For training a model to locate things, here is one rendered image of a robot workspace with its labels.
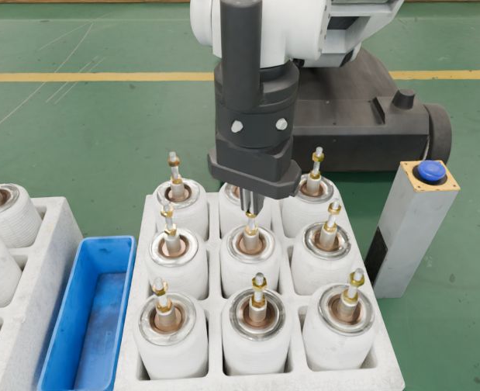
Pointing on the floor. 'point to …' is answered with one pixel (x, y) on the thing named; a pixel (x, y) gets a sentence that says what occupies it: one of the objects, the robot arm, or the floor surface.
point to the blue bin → (91, 317)
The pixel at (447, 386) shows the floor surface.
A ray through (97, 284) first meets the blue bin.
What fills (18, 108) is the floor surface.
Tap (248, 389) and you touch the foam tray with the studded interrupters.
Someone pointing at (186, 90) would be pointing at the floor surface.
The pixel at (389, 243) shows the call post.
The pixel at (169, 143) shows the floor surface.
